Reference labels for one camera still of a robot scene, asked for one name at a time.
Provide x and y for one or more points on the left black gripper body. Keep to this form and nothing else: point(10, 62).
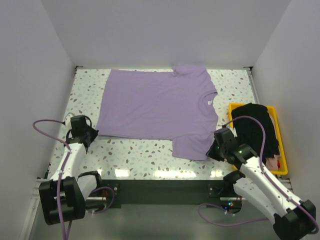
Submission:
point(91, 132)

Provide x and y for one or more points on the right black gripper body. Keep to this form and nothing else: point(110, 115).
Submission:
point(216, 151)

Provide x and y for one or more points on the purple t shirt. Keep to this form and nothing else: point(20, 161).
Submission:
point(175, 106)

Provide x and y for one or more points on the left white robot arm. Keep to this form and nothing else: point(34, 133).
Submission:
point(67, 190)

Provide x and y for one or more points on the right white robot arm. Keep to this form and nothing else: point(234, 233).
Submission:
point(291, 217)

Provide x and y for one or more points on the black t shirt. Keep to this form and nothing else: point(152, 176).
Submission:
point(249, 132)

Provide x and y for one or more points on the yellow plastic bin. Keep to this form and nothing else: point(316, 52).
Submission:
point(283, 168)

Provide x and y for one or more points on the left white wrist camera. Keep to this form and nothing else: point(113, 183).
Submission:
point(67, 118)

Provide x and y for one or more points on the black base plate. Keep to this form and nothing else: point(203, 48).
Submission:
point(161, 192)

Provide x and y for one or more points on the aluminium frame rail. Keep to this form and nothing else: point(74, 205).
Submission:
point(38, 181)

